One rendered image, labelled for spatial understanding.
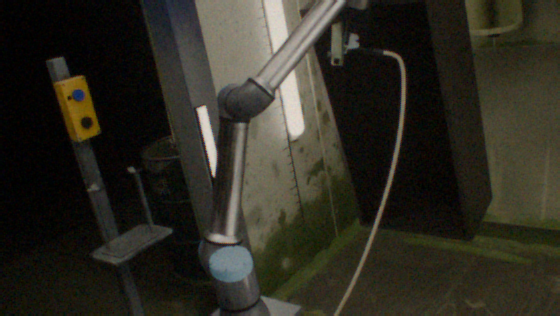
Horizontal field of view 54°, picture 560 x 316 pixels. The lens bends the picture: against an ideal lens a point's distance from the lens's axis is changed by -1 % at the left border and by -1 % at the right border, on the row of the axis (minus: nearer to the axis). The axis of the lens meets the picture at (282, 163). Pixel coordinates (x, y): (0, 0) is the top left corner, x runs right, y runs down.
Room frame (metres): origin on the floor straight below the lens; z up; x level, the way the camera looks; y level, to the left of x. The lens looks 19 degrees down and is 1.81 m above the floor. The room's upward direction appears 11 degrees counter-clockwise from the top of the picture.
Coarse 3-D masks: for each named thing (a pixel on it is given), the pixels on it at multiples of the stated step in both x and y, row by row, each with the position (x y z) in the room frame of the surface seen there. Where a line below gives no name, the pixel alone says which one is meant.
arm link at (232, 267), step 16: (224, 256) 1.77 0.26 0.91; (240, 256) 1.75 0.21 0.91; (208, 272) 1.82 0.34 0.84; (224, 272) 1.69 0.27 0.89; (240, 272) 1.70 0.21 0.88; (224, 288) 1.69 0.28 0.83; (240, 288) 1.69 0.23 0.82; (256, 288) 1.74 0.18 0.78; (224, 304) 1.70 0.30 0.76; (240, 304) 1.69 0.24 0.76
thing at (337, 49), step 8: (336, 24) 2.40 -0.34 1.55; (336, 32) 2.34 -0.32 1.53; (344, 32) 2.37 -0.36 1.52; (336, 40) 2.29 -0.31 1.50; (336, 48) 2.23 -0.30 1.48; (344, 48) 2.26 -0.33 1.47; (360, 48) 2.27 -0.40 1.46; (368, 48) 2.27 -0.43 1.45; (376, 48) 2.28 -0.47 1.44; (328, 56) 2.22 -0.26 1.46; (336, 56) 2.19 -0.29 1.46; (336, 64) 2.20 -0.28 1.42
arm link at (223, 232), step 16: (224, 96) 1.94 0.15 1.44; (224, 112) 1.94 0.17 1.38; (224, 128) 1.93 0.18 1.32; (240, 128) 1.93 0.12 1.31; (224, 144) 1.93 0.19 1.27; (240, 144) 1.93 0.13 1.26; (224, 160) 1.92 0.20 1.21; (240, 160) 1.93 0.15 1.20; (224, 176) 1.91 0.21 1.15; (240, 176) 1.93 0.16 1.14; (224, 192) 1.90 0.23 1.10; (240, 192) 1.93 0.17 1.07; (224, 208) 1.90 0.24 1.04; (240, 208) 1.94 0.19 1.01; (224, 224) 1.89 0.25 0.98; (208, 240) 1.89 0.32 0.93; (224, 240) 1.87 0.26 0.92; (240, 240) 1.90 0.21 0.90; (208, 256) 1.86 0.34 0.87
